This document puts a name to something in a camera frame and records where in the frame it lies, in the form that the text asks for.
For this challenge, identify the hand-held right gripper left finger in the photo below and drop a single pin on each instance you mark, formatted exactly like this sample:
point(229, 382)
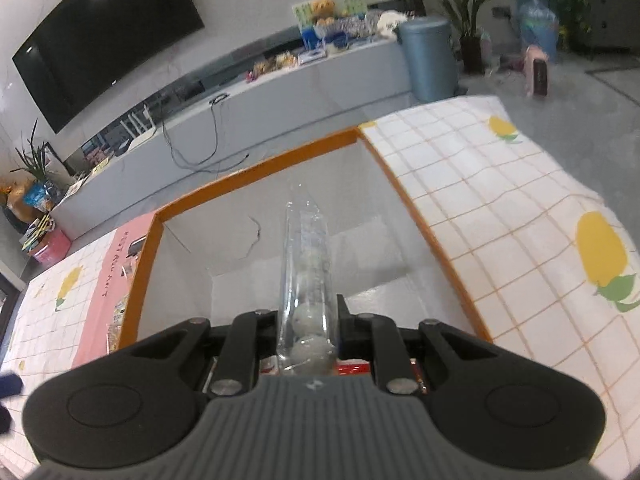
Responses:
point(252, 330)

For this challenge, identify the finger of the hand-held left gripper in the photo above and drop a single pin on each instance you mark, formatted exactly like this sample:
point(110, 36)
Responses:
point(10, 384)
point(4, 419)

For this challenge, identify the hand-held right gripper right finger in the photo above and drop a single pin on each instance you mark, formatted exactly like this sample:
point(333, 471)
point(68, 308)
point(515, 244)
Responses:
point(352, 327)

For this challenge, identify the clear tube snack packet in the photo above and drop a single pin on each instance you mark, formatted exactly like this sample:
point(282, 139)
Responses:
point(307, 320)

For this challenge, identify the orange cardboard box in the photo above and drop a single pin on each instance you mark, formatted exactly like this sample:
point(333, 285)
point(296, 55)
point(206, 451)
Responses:
point(240, 240)

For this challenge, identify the red snack packet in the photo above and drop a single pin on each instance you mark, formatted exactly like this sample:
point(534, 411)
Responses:
point(352, 370)

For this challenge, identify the pink bucket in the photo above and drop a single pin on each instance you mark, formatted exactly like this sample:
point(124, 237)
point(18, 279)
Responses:
point(50, 247)

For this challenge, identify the white checked tablecloth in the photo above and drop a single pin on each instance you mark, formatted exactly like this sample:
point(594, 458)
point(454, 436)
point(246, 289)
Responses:
point(500, 210)

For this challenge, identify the small potted plant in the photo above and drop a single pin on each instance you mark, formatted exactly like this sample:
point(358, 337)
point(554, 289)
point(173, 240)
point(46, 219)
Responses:
point(35, 165)

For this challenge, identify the white router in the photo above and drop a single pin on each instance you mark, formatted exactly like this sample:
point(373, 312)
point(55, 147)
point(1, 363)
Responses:
point(142, 137)

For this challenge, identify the grey television cabinet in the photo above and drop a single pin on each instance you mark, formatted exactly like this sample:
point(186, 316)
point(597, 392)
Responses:
point(300, 105)

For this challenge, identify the pile of snack bags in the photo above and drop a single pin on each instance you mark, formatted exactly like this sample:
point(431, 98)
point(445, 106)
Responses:
point(272, 64)

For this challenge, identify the blue grey trash bin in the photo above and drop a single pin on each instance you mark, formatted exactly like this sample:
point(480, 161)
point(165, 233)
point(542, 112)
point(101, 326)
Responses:
point(427, 60)

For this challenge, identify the tall potted plant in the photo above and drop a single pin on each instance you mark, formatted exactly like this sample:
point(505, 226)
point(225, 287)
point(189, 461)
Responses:
point(470, 50)

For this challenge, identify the white plush toy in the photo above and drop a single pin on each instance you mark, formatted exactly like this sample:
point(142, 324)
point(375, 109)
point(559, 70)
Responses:
point(390, 22)

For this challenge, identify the pink heater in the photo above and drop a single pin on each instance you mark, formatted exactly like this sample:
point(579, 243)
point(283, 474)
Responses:
point(536, 72)

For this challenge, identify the brown teddy bear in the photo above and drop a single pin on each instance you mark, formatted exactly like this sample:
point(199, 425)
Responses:
point(324, 10)

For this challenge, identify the green white display card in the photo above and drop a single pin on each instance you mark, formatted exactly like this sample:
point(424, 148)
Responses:
point(352, 0)

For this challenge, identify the black flat television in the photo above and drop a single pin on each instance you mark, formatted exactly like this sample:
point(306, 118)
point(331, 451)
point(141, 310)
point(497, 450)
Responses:
point(100, 35)

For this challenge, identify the blue plastic bag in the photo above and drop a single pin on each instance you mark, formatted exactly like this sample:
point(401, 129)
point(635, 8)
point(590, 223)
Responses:
point(539, 25)

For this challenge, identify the grey drawer cabinet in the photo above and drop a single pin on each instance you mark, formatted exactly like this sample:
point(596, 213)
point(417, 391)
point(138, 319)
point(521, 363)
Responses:
point(612, 5)

